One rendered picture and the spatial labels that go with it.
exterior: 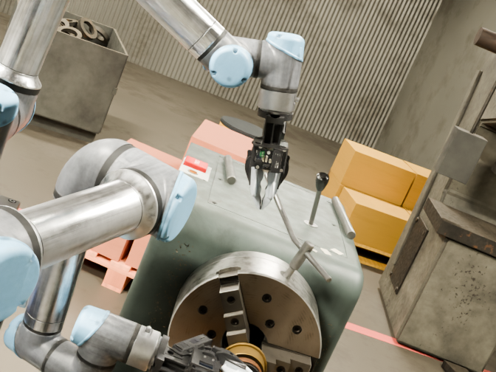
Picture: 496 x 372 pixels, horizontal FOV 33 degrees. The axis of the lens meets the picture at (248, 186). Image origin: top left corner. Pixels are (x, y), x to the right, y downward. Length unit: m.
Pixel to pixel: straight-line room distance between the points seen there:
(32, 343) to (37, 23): 0.60
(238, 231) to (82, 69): 4.50
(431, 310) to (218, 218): 3.39
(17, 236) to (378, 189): 5.64
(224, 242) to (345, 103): 8.86
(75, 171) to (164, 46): 8.90
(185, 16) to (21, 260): 0.62
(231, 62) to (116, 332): 0.52
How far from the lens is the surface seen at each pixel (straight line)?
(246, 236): 1.81
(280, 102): 1.62
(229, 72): 1.47
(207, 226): 1.80
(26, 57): 1.67
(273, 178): 1.69
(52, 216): 1.15
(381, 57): 10.59
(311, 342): 1.71
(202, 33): 1.48
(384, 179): 6.57
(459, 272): 5.03
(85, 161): 1.40
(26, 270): 1.05
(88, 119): 6.32
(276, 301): 1.67
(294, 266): 1.68
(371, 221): 6.23
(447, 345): 5.21
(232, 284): 1.65
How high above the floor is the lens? 1.80
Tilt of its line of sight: 15 degrees down
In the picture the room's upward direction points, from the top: 23 degrees clockwise
